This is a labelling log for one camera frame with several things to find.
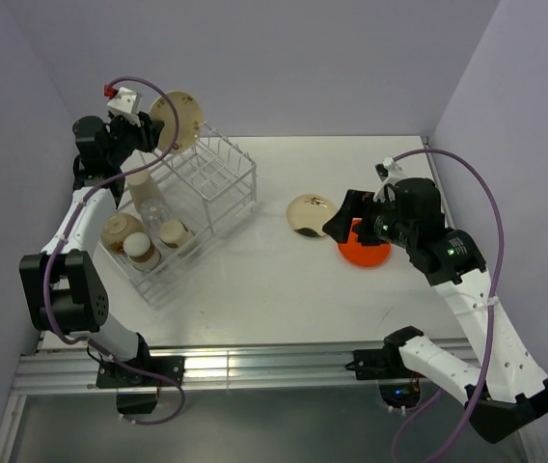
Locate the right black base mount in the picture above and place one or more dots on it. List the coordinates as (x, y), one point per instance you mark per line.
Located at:
(385, 363)

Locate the beige plastic cup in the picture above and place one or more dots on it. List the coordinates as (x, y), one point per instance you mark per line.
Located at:
(142, 187)

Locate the beige plate with black motif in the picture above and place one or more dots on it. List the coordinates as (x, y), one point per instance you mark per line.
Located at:
(308, 213)

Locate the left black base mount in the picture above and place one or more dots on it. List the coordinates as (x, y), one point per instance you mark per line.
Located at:
(137, 393)

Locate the clear glass tumbler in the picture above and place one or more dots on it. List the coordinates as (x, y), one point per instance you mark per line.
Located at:
(154, 213)

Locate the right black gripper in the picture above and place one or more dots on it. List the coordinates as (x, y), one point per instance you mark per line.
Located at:
(357, 204)

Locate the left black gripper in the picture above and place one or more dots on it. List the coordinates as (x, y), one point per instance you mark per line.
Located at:
(148, 134)

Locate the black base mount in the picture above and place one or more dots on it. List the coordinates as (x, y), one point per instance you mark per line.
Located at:
(137, 393)
(385, 363)

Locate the aluminium frame rail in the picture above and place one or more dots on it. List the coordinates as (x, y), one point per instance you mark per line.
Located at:
(269, 308)

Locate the steel lined cup brown band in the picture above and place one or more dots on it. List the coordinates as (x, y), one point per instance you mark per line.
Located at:
(141, 252)

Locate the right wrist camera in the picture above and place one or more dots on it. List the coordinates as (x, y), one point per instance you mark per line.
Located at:
(390, 173)

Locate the white floral bowl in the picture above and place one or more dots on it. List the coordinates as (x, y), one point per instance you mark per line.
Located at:
(116, 229)

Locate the beige plate with red stamps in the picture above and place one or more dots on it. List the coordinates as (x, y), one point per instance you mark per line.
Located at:
(183, 124)

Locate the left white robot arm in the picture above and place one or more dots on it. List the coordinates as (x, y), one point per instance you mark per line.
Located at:
(64, 293)

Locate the white wire dish rack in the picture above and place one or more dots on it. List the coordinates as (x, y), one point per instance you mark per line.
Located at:
(211, 188)

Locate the orange plastic plate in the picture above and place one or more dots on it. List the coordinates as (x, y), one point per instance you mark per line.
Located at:
(363, 256)

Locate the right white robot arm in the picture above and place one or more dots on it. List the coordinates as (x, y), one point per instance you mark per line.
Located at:
(408, 214)

